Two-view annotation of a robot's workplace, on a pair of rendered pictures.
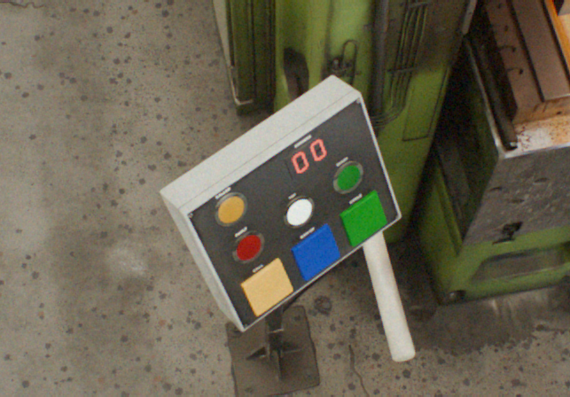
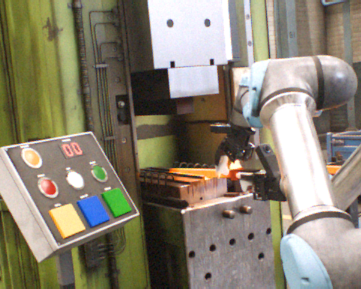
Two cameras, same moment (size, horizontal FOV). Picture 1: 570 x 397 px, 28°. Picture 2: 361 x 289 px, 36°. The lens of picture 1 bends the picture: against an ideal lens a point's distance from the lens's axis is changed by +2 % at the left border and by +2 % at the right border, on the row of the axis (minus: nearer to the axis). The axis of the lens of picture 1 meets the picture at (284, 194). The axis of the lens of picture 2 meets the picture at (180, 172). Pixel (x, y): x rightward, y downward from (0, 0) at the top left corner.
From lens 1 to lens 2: 1.66 m
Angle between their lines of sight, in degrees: 60
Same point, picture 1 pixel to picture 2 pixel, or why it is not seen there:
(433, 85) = (136, 227)
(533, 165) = (202, 225)
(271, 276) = (68, 211)
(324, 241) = (95, 203)
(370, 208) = (118, 195)
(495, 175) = (186, 233)
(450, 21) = (129, 162)
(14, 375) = not seen: outside the picture
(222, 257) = (32, 187)
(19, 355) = not seen: outside the picture
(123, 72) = not seen: outside the picture
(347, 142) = (92, 153)
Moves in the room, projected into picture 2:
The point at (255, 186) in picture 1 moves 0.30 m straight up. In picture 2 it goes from (43, 152) to (28, 31)
